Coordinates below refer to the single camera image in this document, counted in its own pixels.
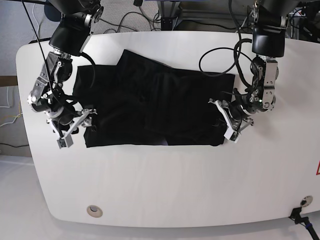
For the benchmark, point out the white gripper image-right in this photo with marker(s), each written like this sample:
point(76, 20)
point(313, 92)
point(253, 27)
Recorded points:
point(237, 115)

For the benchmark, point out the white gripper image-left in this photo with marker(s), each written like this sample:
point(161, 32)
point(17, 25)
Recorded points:
point(75, 122)

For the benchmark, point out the black T-shirt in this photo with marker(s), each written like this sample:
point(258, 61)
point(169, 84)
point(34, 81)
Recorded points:
point(140, 101)

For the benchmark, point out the black robot arm image-left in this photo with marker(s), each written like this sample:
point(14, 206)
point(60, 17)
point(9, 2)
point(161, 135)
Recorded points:
point(76, 26)

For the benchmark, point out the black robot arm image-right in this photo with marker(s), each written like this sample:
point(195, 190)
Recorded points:
point(270, 21)

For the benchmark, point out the silver table grommet left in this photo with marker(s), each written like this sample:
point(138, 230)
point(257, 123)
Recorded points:
point(94, 211)

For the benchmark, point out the silver table grommet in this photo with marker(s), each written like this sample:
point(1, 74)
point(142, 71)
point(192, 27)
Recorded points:
point(306, 201)
point(94, 211)

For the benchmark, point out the red warning triangle sticker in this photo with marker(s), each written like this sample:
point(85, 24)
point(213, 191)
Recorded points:
point(318, 169)

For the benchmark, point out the black round stand base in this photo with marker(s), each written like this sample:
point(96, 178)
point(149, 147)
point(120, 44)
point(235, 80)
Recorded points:
point(52, 13)

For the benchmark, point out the silver table grommet right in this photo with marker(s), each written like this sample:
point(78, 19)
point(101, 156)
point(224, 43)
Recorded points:
point(306, 201)

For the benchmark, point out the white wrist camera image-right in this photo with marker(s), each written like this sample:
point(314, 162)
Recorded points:
point(231, 135)

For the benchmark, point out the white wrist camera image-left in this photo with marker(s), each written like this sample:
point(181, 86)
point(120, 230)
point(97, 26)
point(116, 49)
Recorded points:
point(65, 142)

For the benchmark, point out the black table leg bracket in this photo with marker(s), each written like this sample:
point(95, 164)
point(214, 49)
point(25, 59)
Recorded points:
point(168, 23)

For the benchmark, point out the black clamp with cable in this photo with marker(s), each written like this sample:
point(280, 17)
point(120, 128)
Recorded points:
point(296, 217)

